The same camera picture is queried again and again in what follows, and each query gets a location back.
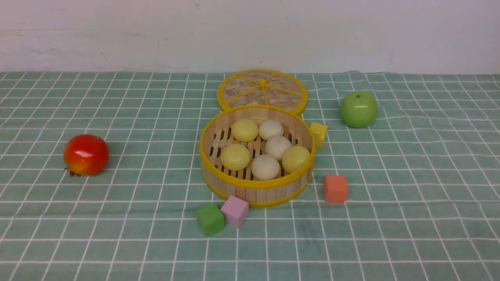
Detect yellow bun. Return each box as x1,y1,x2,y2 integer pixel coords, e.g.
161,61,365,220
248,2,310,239
231,119,259,142
220,144,251,171
281,146,310,174

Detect white bun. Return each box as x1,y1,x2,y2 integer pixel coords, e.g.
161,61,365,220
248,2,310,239
251,154,281,180
258,119,284,141
265,136,291,161

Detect bamboo steamer tray yellow rims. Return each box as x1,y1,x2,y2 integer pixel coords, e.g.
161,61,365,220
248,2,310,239
198,104,316,208

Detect woven bamboo steamer lid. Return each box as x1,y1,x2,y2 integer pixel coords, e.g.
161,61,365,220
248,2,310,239
216,69,308,116

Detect yellow foam cube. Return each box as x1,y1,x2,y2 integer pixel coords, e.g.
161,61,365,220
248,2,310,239
309,122,327,147

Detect pink foam cube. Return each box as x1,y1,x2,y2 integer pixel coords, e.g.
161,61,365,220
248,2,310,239
220,195,249,228

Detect green foam cube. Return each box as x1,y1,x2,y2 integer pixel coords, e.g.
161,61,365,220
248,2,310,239
196,203,225,238

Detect orange foam cube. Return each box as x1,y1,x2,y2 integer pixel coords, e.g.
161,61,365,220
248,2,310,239
323,174,348,203

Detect green toy apple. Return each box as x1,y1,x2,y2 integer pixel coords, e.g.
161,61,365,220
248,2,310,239
340,91,378,128

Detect red toy apple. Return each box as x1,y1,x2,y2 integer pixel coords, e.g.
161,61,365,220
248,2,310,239
63,134,110,177

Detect green checkered tablecloth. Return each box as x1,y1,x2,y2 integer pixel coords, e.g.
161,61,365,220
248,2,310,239
0,71,500,281

